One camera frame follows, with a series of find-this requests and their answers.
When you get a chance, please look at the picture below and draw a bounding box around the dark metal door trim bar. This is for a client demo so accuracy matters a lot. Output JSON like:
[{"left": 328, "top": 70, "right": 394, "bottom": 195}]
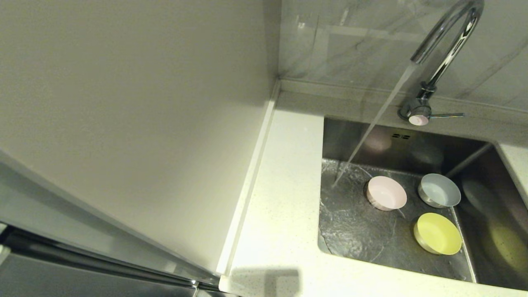
[{"left": 0, "top": 225, "right": 221, "bottom": 292}]

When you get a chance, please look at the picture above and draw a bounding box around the grey appliance door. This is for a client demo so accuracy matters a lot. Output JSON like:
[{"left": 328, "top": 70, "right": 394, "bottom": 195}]
[{"left": 0, "top": 153, "right": 221, "bottom": 287}]

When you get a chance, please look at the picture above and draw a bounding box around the grey-blue plastic bowl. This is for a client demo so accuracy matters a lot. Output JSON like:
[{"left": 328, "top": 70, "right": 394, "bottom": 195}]
[{"left": 417, "top": 173, "right": 462, "bottom": 208}]

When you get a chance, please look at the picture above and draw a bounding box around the pink plastic bowl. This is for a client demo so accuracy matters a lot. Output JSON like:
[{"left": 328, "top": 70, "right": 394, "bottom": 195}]
[{"left": 365, "top": 176, "right": 408, "bottom": 212}]

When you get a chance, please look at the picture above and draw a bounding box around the white tall cabinet side panel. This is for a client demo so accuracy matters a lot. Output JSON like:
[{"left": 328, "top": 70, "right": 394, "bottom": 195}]
[{"left": 0, "top": 0, "right": 282, "bottom": 276}]

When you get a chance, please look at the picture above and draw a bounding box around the glossy grey door panel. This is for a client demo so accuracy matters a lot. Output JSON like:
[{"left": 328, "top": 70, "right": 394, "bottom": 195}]
[{"left": 0, "top": 254, "right": 194, "bottom": 297}]

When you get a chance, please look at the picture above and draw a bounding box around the chrome gooseneck faucet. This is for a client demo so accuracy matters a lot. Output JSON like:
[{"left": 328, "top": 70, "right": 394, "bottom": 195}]
[{"left": 397, "top": 0, "right": 485, "bottom": 126}]

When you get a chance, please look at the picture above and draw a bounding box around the yellow plastic bowl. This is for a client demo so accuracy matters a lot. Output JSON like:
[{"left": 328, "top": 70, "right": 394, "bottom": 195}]
[{"left": 413, "top": 212, "right": 462, "bottom": 255}]

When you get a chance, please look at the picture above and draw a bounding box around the stainless steel sink basin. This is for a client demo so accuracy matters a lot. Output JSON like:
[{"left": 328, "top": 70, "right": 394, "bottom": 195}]
[{"left": 318, "top": 115, "right": 528, "bottom": 291}]

